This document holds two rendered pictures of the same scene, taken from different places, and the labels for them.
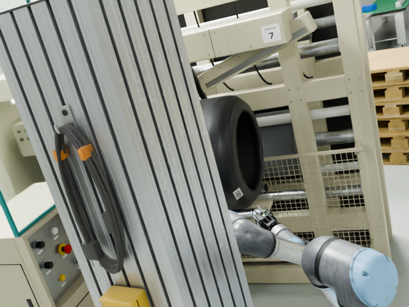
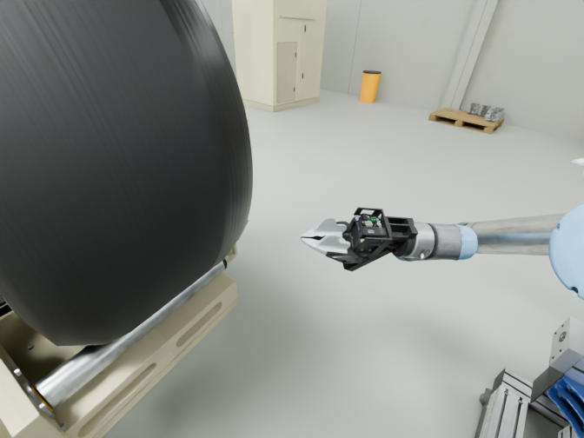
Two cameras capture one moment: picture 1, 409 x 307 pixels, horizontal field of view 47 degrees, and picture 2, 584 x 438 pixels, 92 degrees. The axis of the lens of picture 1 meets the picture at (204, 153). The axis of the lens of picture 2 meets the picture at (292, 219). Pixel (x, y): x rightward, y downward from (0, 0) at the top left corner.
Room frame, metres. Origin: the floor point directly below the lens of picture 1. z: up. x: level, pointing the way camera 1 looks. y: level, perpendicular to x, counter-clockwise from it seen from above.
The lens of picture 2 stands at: (1.91, 0.27, 1.34)
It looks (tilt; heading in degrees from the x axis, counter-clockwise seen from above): 35 degrees down; 277
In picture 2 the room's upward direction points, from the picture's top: 3 degrees clockwise
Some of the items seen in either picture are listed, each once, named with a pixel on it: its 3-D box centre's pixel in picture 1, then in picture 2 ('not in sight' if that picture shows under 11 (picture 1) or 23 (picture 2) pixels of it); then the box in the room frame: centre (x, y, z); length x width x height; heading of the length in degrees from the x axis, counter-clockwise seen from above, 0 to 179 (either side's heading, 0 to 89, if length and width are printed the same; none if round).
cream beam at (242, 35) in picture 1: (232, 36); not in sight; (2.54, -0.30, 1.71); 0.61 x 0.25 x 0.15; 65
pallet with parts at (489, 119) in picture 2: not in sight; (467, 115); (-0.46, -5.28, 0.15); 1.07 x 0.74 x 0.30; 147
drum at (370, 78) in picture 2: not in sight; (369, 86); (1.18, -6.57, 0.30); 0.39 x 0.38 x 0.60; 147
